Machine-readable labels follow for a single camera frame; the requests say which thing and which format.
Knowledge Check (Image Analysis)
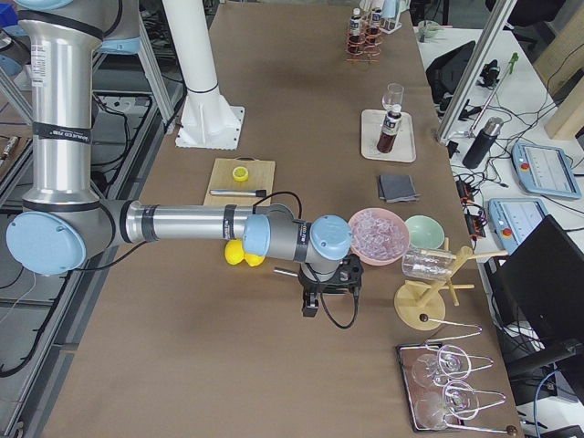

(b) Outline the black wine glass holder tray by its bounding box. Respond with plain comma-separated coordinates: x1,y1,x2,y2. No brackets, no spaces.
394,318,519,434

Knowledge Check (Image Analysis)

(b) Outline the tea bottle white cap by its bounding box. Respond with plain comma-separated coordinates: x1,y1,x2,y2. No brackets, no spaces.
377,110,402,153

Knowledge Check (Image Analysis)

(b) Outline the cream rabbit tray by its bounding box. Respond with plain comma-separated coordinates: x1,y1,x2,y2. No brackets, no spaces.
360,109,416,163

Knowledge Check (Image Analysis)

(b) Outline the wooden cup tree stand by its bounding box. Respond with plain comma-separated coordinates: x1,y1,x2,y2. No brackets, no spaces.
393,239,508,331

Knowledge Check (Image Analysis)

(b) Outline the upper yellow lemon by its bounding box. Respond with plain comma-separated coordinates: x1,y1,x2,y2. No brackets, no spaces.
224,239,245,266

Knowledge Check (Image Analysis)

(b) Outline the green bowl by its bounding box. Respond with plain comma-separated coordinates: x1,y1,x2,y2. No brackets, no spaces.
405,215,445,249

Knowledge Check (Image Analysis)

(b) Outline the clear glass mug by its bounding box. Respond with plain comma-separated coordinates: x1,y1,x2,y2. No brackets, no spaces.
401,248,455,280

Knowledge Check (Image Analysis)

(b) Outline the copper wire bottle basket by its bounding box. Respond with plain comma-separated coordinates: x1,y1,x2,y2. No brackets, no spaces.
345,23,383,63

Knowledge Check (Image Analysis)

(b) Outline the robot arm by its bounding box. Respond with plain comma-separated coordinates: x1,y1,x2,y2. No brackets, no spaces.
5,1,363,317

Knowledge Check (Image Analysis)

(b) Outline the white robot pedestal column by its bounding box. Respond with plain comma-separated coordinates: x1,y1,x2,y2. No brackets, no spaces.
163,0,245,151

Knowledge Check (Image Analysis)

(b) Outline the steel muddler black tip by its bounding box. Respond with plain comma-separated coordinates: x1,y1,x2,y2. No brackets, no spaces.
208,189,267,198

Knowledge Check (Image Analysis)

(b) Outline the clear wine glass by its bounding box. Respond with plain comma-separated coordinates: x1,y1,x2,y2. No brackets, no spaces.
381,83,404,112

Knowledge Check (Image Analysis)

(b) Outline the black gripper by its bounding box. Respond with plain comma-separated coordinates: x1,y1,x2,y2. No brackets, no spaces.
298,254,363,318

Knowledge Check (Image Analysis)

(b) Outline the lemon half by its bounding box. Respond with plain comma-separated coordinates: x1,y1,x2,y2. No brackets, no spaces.
232,166,249,183

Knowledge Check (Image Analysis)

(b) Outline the black monitor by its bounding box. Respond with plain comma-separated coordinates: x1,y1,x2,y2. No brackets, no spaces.
484,215,583,355

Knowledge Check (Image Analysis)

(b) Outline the grey folded cloth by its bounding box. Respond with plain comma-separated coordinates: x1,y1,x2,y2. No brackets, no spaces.
378,174,419,203

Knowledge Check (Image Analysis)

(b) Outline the lower yellow lemon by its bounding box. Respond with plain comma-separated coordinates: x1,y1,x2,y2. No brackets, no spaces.
245,253,265,267

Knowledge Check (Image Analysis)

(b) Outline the black thermos bottle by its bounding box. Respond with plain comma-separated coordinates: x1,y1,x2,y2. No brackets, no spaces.
462,117,504,170

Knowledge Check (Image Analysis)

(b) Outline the pink bowl with ice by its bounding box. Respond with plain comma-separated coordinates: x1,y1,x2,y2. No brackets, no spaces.
349,208,410,266

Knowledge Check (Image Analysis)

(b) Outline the yellow lemon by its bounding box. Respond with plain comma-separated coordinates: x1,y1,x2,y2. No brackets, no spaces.
245,253,265,267
224,239,245,266

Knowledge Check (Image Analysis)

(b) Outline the blue teach pendant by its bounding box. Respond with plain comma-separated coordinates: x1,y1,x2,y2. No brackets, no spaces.
512,142,582,200
487,197,548,255

